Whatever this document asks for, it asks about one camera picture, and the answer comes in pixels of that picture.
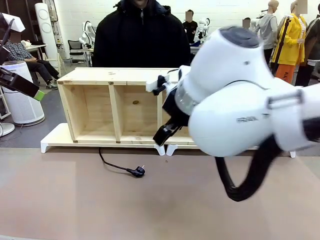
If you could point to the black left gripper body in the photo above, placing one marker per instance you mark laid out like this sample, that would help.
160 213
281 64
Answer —
15 82

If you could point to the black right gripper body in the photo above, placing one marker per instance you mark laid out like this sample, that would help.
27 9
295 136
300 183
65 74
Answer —
175 110

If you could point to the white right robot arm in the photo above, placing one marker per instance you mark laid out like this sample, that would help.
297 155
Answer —
232 95

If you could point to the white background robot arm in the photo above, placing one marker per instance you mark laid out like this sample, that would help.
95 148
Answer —
86 33

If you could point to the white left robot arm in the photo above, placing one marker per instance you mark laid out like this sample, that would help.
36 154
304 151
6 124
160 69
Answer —
15 22

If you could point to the white plastic riser platform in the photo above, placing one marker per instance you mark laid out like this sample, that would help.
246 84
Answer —
180 148
57 140

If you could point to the white cylindrical air purifier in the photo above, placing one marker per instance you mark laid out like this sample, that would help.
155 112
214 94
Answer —
22 110

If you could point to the seated person in plaid shirt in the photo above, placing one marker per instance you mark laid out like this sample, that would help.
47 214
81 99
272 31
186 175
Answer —
27 60

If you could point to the white fan base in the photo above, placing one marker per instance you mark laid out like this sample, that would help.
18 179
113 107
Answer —
6 128

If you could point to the black office chair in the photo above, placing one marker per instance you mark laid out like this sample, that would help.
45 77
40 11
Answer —
75 48

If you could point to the tall white air conditioner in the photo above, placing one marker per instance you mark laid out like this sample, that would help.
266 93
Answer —
46 32

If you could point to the wooden shelf box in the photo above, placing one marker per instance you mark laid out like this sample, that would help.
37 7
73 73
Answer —
100 110

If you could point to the person in black jacket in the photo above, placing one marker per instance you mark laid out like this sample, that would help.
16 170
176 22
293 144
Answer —
140 40

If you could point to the background person in black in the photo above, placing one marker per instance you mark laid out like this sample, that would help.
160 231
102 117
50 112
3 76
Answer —
190 28

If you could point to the mannequin in grey hoodie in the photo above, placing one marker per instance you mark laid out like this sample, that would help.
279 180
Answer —
269 30

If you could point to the mannequin in yellow jacket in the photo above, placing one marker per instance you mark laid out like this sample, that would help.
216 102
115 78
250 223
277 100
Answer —
291 42

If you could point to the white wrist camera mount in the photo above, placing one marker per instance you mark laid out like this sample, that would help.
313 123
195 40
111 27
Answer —
155 82

